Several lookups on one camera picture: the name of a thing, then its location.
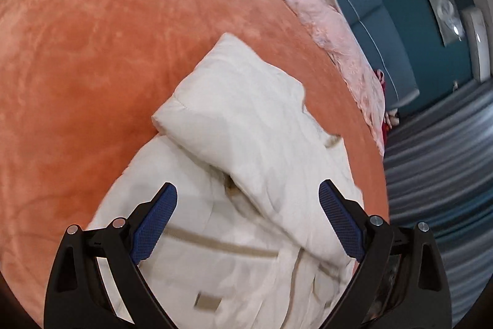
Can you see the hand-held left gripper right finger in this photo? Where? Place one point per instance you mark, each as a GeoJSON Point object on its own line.
{"type": "Point", "coordinates": [341, 221]}

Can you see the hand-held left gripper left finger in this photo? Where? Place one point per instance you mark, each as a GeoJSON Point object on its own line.
{"type": "Point", "coordinates": [154, 225]}

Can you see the white padded jacket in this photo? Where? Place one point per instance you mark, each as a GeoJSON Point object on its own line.
{"type": "Point", "coordinates": [238, 128]}

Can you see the grey curtain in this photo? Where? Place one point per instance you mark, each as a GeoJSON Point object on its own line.
{"type": "Point", "coordinates": [431, 159]}

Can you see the red plush toy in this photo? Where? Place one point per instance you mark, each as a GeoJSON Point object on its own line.
{"type": "Point", "coordinates": [389, 119]}

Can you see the red white cloth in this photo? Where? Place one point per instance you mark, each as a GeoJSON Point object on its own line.
{"type": "Point", "coordinates": [380, 76]}

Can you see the orange plush bed blanket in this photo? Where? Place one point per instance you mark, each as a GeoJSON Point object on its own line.
{"type": "Point", "coordinates": [96, 63]}

